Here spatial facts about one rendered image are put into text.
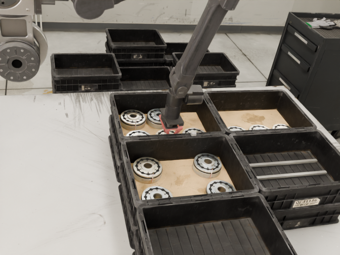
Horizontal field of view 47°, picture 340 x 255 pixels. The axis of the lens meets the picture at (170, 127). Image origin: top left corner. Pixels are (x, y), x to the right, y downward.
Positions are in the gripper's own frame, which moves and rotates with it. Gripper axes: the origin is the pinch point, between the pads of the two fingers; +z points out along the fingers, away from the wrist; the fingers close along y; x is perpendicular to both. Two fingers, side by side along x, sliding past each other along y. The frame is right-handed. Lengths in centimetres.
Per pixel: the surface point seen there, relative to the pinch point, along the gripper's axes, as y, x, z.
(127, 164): -19.8, 21.3, -5.9
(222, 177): -22.0, -14.1, 4.0
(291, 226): -40, -36, 14
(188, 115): 17.1, -15.5, 4.3
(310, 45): 87, -130, 8
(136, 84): 117, -22, 50
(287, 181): -28.4, -37.5, 4.1
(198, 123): 10.5, -17.4, 4.2
